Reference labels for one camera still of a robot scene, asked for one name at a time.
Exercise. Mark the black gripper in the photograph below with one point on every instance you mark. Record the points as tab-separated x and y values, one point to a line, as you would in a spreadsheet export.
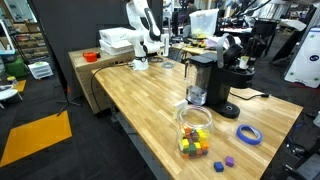
263	31

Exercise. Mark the black single-serve coffee maker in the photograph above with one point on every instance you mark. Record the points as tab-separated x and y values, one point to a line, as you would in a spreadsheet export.
216	83

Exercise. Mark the working white robot arm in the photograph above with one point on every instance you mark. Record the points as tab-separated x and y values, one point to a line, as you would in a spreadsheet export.
286	21

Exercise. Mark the idle white robot arm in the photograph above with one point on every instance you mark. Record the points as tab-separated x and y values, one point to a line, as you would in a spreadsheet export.
143	36

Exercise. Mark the pink cloth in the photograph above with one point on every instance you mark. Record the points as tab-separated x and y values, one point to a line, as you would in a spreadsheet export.
211	42

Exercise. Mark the white panel with blue logo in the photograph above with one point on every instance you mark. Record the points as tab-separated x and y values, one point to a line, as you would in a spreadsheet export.
305	66

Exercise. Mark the cluttered wooden side table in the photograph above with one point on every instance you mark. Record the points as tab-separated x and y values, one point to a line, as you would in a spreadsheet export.
196	50

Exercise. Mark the clear plastic storage bin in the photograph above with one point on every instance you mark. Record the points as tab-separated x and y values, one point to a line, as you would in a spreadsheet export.
203	23

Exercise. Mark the person in dark shirt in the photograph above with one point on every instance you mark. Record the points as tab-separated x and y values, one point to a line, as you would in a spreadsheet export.
190	7

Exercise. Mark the blue masking tape roll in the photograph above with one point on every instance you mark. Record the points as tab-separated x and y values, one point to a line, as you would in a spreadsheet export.
248	142

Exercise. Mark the glass jar of coloured cubes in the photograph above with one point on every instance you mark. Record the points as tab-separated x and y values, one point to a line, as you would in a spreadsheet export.
195	140

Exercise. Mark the purple cube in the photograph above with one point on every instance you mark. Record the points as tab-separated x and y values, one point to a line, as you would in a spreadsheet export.
229	161

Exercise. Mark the blue cube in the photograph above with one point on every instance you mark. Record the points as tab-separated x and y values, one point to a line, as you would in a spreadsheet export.
218	166

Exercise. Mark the white flat cardboard box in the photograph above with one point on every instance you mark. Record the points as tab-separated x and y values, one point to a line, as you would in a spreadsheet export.
115	33
115	48

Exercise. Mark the black backdrop curtain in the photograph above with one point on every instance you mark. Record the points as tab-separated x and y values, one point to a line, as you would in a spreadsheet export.
76	23

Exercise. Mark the black tripod stand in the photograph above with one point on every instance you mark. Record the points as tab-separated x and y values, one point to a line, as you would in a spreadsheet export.
68	100

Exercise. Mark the white drawer organizer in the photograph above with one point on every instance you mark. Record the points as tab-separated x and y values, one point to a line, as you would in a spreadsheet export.
40	70

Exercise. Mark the wooden storage shelf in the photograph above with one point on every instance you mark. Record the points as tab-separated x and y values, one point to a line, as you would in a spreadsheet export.
30	43

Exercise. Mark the green storage bin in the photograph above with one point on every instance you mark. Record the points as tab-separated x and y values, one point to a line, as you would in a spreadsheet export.
15	68

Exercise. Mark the small jar with yellow lid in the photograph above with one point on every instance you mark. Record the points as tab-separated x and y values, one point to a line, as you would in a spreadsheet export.
12	81

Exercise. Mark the white round side table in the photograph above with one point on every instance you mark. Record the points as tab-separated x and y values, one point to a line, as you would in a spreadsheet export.
8	94

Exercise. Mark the grey metal table frame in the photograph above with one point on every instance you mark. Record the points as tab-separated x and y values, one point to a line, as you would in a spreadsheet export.
140	146

